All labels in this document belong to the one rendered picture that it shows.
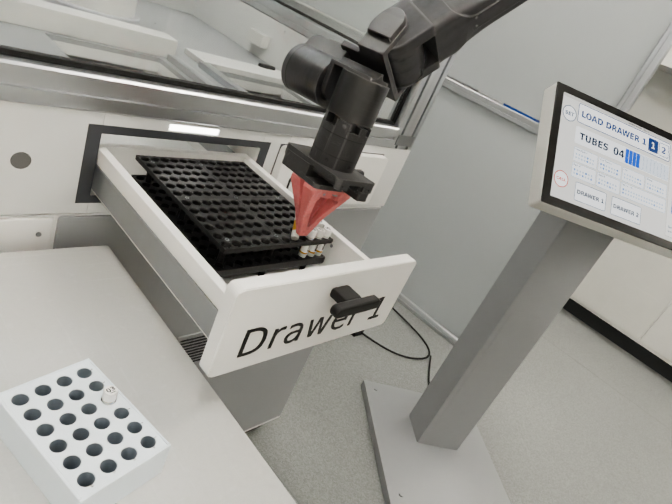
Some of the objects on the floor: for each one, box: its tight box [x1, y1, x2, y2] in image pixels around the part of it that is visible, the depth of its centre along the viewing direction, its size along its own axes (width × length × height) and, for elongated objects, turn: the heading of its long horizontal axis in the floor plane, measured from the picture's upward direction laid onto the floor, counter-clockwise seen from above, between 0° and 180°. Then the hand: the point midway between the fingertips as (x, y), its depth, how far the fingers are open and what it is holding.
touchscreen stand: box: [361, 211, 614, 504], centre depth 150 cm, size 50×45×102 cm
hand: (303, 229), depth 63 cm, fingers closed
